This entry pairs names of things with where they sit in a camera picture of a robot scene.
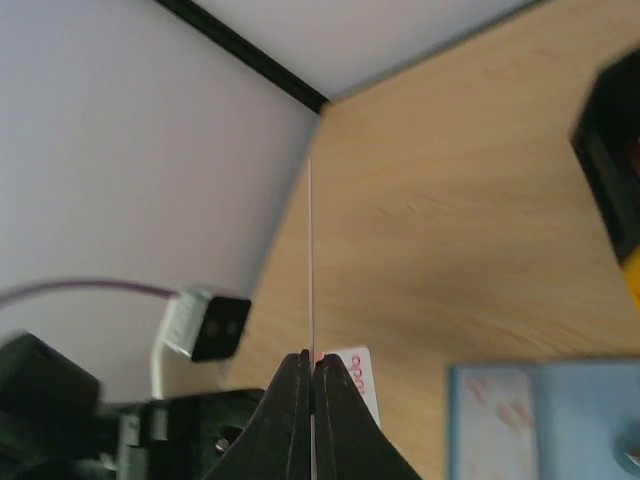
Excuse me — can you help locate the black bin with red cards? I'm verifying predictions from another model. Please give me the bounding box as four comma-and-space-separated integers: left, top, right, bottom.
571, 49, 639, 265

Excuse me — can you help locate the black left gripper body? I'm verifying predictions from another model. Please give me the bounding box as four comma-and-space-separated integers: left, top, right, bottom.
1, 332, 264, 479

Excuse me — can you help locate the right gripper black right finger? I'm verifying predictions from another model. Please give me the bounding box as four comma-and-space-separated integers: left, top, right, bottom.
313, 354, 419, 480

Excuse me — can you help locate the black enclosure frame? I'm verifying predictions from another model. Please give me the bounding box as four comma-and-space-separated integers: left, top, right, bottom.
155, 0, 330, 115

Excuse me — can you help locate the yellow plastic bin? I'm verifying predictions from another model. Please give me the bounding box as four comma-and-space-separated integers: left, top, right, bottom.
621, 246, 640, 310

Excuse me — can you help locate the teal card holder wallet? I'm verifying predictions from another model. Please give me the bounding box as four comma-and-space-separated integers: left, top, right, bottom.
446, 357, 639, 479

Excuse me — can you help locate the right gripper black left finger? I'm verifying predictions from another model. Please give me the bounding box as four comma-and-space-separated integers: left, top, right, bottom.
206, 350, 311, 479

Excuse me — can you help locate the white pink blossom card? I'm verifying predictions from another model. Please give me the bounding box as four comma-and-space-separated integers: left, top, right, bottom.
456, 369, 538, 479

